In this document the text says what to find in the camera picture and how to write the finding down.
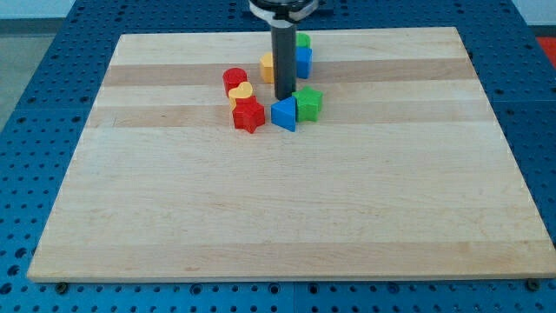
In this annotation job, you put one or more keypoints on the red star block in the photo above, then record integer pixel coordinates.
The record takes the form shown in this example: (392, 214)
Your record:
(248, 114)

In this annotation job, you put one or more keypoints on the red cylinder block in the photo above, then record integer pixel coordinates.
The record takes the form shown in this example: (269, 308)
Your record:
(232, 77)

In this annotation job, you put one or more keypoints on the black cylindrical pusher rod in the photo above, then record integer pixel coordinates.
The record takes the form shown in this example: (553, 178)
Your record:
(283, 39)

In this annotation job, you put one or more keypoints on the blue triangle block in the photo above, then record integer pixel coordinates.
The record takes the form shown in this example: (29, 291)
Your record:
(283, 114)

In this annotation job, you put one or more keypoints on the yellow heart block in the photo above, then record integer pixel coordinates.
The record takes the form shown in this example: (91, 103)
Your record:
(244, 90)

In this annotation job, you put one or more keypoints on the green star block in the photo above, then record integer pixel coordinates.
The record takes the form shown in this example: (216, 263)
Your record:
(308, 104)

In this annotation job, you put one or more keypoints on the black board screw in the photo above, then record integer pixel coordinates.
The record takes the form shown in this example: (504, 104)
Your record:
(61, 288)
(533, 284)

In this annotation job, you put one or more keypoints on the wooden board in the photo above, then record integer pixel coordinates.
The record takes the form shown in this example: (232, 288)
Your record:
(406, 175)

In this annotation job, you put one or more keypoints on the green circle block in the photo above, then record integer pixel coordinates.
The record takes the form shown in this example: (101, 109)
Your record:
(303, 40)

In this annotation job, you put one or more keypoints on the blue cube block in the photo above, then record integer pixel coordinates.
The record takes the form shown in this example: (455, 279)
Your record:
(303, 59)

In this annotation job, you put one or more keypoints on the yellow hexagon block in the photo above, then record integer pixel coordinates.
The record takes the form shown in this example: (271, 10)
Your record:
(267, 68)

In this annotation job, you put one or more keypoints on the left black board screw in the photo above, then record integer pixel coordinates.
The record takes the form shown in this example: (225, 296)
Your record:
(61, 288)

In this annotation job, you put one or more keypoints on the right black board screw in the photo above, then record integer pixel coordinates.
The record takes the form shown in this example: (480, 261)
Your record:
(533, 284)

